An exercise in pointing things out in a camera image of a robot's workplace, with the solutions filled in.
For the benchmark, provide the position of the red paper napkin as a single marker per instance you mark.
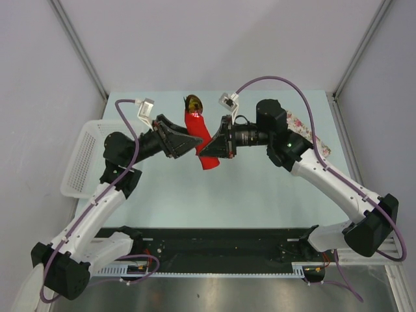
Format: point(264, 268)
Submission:
point(196, 127)

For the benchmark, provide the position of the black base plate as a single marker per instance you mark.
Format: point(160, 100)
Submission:
point(226, 250)

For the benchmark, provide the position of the iridescent spoon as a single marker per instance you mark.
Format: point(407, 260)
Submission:
point(193, 105)

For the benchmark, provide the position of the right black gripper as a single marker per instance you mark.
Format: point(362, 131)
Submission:
point(221, 145)

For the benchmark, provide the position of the floral tray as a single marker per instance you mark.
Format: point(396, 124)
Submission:
point(297, 126)

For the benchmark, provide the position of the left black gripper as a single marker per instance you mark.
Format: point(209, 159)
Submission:
point(182, 141)

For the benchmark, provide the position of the right aluminium frame post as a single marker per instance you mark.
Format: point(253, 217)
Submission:
point(375, 23)

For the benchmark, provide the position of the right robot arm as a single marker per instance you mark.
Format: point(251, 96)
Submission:
point(369, 214)

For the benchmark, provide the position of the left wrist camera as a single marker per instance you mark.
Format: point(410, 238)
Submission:
point(144, 111)

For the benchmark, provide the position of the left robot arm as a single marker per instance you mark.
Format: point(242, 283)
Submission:
point(70, 258)

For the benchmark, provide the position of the left aluminium frame post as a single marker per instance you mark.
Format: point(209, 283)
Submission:
point(73, 37)

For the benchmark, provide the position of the aluminium frame post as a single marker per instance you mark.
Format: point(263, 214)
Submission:
point(73, 37)
point(375, 23)

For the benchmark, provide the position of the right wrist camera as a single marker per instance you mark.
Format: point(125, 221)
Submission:
point(231, 103)

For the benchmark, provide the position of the white plastic basket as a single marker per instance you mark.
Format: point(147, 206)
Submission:
point(86, 164)

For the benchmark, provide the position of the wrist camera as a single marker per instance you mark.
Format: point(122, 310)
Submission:
point(231, 103)
point(144, 111)

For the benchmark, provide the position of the white cable duct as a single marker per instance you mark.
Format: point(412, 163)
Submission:
point(134, 272)

